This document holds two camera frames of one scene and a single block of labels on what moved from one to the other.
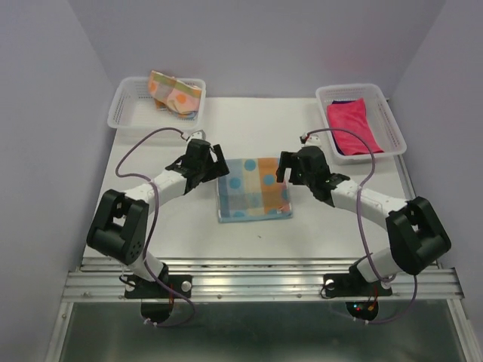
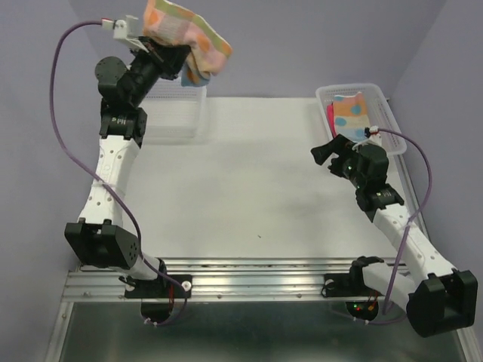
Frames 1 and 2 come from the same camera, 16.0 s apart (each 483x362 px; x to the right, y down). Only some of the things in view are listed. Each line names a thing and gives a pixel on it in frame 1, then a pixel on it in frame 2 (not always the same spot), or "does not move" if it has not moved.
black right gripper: [288, 159] -> [337, 145]
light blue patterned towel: [250, 191] -> [351, 116]
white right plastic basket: [383, 121] does not move
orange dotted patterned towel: [170, 94] -> [169, 23]
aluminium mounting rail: [255, 279] does not move
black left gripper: [222, 169] -> [167, 59]
